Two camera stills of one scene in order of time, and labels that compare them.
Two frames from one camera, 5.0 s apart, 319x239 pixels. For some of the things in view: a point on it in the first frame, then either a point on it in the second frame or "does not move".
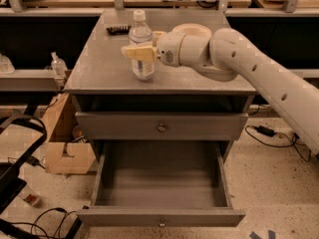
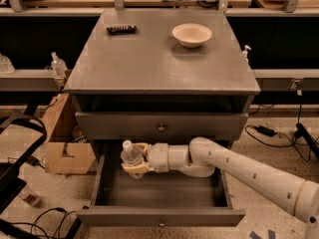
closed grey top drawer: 158,125 does not move
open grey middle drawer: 139,182 does not move
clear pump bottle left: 58,66 does not move
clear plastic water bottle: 141,36 → 131,155
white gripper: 167,49 → 159,157
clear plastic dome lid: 6,67 does not move
